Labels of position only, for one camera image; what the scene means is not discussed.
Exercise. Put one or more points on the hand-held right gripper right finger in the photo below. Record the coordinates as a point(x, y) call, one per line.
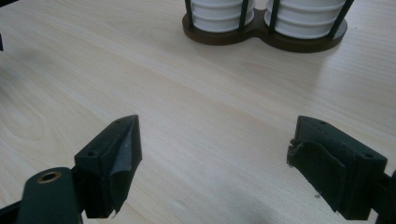
point(336, 168)

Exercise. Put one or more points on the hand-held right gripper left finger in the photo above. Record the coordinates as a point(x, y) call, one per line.
point(102, 174)

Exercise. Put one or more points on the tall stack of paper cups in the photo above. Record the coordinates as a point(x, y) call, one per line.
point(302, 25)

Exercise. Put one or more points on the short stack of paper cups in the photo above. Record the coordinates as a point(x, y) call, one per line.
point(218, 18)

